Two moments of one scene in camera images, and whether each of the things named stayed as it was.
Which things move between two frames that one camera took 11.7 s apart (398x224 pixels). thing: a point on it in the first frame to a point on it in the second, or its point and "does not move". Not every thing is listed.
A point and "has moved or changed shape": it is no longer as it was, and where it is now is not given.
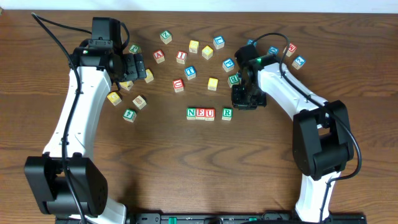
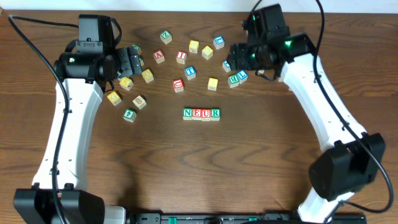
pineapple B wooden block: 140,101 does not move
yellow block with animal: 207,52 does not move
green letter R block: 227,114 to 215,114
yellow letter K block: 126,84 does not move
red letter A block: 158,55 does not move
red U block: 209,114 has moved or changed shape
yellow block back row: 193,45 does not move
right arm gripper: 249,100 to 234,57
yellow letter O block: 149,76 does not move
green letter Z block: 166,37 does not move
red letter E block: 200,113 has moved or changed shape
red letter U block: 178,85 does not move
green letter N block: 191,113 has moved or changed shape
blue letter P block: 228,65 does not move
